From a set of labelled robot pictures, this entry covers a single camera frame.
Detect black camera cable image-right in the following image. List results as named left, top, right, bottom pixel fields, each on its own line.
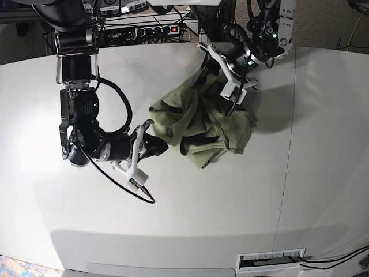
left=224, top=23, right=270, bottom=117

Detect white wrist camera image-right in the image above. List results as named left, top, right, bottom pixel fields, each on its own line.
left=220, top=81, right=247, bottom=105

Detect black power strip red switch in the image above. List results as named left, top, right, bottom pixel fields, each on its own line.
left=135, top=25, right=181, bottom=38

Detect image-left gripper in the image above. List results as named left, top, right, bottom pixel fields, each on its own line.
left=97, top=120, right=169, bottom=176

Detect white shelf with equipment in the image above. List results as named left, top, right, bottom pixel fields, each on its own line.
left=82, top=1, right=199, bottom=48

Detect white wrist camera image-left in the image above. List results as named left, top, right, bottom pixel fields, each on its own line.
left=125, top=167, right=148, bottom=192

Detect white cable grommet tray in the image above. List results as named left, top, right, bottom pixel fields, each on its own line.
left=236, top=248, right=306, bottom=274

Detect yellow cable on floor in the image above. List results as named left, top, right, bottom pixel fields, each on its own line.
left=347, top=13, right=364, bottom=50

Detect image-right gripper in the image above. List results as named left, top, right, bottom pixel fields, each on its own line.
left=197, top=43, right=258, bottom=92

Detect black camera cable image-left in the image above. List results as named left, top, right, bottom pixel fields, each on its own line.
left=74, top=76, right=156, bottom=204

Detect green T-shirt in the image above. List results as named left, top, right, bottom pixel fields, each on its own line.
left=149, top=74, right=252, bottom=169

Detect black cables at tray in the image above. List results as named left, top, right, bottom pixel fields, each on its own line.
left=298, top=247, right=369, bottom=271

